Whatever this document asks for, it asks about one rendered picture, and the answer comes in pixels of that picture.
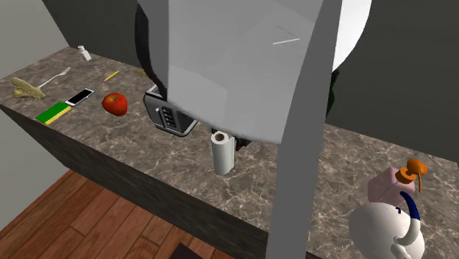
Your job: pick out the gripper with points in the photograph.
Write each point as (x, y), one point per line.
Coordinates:
(242, 142)

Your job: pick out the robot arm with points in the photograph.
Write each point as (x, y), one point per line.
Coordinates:
(229, 64)

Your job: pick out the white paper towel roll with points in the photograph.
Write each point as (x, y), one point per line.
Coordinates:
(222, 154)

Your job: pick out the silver toaster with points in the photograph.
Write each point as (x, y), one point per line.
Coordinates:
(166, 116)

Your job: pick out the red apple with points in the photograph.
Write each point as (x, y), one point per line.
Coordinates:
(114, 104)

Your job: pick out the yellow pencil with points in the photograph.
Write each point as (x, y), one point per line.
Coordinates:
(111, 75)

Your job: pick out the pink soap dispenser orange pump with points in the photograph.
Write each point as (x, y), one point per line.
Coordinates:
(389, 184)

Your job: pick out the white teapot with blue trim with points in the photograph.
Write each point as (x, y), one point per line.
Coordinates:
(380, 229)

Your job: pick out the white smartphone with black screen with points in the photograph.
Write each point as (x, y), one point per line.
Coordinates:
(79, 97)

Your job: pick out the small white bottle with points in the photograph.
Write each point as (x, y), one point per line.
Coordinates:
(85, 54)

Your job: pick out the green and yellow sponge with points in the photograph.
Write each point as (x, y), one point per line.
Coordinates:
(52, 112)

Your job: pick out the silver fork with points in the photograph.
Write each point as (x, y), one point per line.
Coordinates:
(53, 77)

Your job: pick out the tan ginger root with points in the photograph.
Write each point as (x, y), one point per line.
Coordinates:
(27, 90)

